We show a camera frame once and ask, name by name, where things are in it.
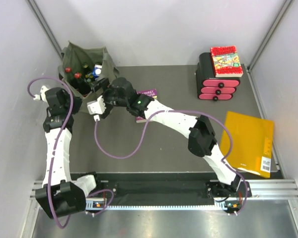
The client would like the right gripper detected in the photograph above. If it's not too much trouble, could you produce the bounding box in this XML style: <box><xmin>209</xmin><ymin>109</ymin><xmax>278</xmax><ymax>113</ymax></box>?
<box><xmin>91</xmin><ymin>79</ymin><xmax>129</xmax><ymax>120</ymax></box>

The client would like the blue juice carton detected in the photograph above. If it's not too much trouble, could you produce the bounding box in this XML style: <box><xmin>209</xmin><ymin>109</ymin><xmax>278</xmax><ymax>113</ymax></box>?
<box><xmin>92</xmin><ymin>64</ymin><xmax>102</xmax><ymax>80</ymax></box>

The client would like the green canvas bag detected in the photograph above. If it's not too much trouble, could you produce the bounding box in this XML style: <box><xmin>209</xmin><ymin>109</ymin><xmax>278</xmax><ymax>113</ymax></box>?
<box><xmin>58</xmin><ymin>43</ymin><xmax>119</xmax><ymax>113</ymax></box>

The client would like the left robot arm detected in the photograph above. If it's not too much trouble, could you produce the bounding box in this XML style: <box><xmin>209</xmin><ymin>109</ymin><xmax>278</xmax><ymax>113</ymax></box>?
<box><xmin>35</xmin><ymin>86</ymin><xmax>103</xmax><ymax>219</ymax></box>

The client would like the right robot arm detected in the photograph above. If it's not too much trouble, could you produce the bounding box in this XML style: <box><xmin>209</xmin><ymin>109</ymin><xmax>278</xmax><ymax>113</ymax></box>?
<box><xmin>87</xmin><ymin>77</ymin><xmax>245</xmax><ymax>196</ymax></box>

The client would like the upright cola bottle red cap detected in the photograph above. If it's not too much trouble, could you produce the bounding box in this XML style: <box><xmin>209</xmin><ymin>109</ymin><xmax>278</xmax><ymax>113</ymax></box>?
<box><xmin>64</xmin><ymin>67</ymin><xmax>73</xmax><ymax>81</ymax></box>

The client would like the purple treehouse book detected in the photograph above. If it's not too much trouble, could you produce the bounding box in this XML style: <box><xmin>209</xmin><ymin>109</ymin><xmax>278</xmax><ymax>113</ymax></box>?
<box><xmin>136</xmin><ymin>89</ymin><xmax>157</xmax><ymax>123</ymax></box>

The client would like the black pink drawer unit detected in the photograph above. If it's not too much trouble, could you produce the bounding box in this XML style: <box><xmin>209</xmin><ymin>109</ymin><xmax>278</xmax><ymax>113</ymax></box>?
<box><xmin>195</xmin><ymin>53</ymin><xmax>240</xmax><ymax>102</ymax></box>

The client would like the red comic book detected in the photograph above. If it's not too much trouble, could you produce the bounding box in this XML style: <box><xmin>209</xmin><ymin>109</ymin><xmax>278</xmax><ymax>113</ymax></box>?
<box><xmin>210</xmin><ymin>45</ymin><xmax>243</xmax><ymax>78</ymax></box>

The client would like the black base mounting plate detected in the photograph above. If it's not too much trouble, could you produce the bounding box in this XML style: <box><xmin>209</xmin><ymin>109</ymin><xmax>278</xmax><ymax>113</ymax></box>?
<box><xmin>96</xmin><ymin>172</ymin><xmax>251</xmax><ymax>206</ymax></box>

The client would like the yellow folder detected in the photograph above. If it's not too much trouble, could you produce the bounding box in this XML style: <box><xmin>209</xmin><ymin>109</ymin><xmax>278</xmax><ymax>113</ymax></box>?
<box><xmin>224</xmin><ymin>111</ymin><xmax>274</xmax><ymax>179</ymax></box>

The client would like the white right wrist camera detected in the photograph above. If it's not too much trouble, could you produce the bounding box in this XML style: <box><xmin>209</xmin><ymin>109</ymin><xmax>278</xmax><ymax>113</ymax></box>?
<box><xmin>87</xmin><ymin>96</ymin><xmax>106</xmax><ymax>121</ymax></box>

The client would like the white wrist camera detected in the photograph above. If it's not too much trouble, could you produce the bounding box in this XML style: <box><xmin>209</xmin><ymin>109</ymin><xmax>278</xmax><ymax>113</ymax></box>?
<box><xmin>33</xmin><ymin>85</ymin><xmax>50</xmax><ymax>103</ymax></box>
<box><xmin>87</xmin><ymin>96</ymin><xmax>106</xmax><ymax>121</ymax></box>

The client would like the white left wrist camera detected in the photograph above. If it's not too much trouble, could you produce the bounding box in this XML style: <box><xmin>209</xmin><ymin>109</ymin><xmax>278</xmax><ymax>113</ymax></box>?
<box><xmin>33</xmin><ymin>85</ymin><xmax>50</xmax><ymax>103</ymax></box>

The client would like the aluminium frame rail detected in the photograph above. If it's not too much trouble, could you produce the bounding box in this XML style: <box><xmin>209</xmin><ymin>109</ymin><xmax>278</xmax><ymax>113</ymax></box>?
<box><xmin>29</xmin><ymin>179</ymin><xmax>298</xmax><ymax>211</ymax></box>

